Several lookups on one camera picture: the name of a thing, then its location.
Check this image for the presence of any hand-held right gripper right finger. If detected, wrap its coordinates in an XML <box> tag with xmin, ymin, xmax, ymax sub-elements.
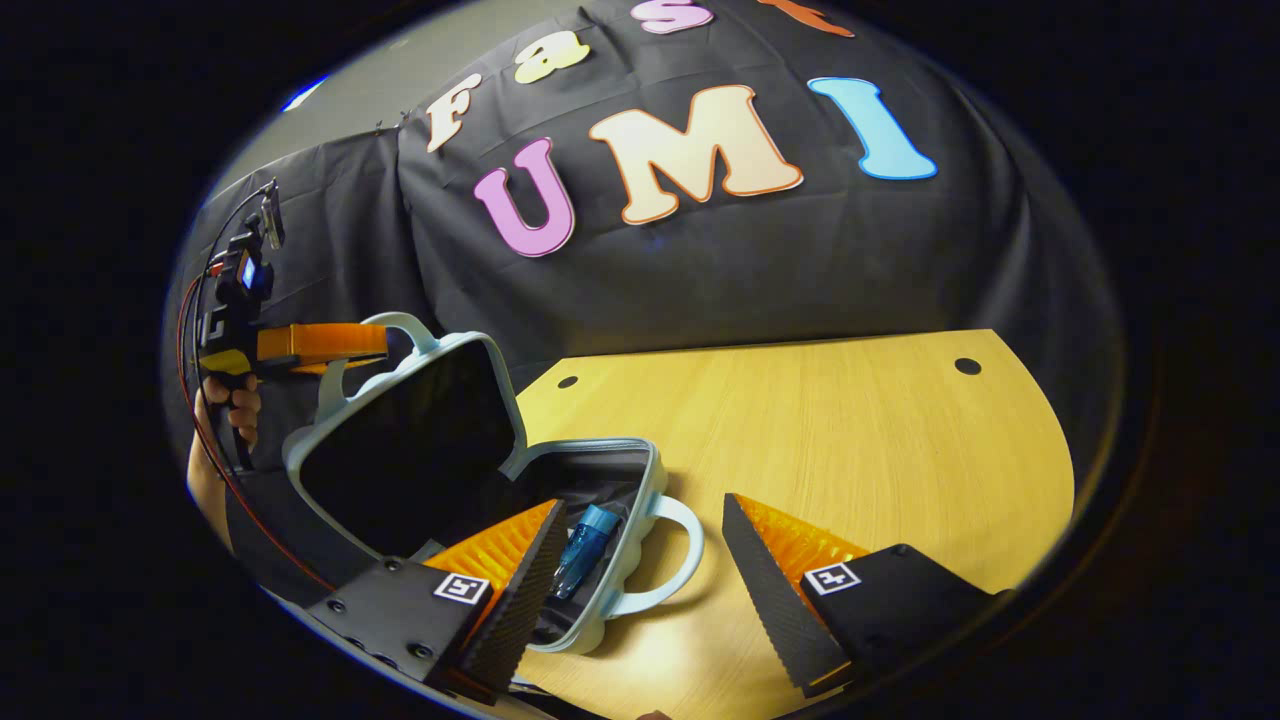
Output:
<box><xmin>721</xmin><ymin>491</ymin><xmax>1003</xmax><ymax>700</ymax></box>

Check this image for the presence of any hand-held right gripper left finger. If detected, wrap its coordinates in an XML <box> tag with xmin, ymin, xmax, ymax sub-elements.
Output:
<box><xmin>303</xmin><ymin>497</ymin><xmax>570</xmax><ymax>707</ymax></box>

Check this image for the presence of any teal transparent bottle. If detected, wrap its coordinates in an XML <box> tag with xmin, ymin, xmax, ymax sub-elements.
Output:
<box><xmin>552</xmin><ymin>504</ymin><xmax>623</xmax><ymax>601</ymax></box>

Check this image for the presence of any light blue suitcase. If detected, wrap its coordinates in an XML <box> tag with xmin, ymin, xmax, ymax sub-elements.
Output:
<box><xmin>282</xmin><ymin>311</ymin><xmax>706</xmax><ymax>656</ymax></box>

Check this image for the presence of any red and black cable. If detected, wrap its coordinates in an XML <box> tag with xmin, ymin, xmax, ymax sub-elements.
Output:
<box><xmin>177</xmin><ymin>188</ymin><xmax>337</xmax><ymax>594</ymax></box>

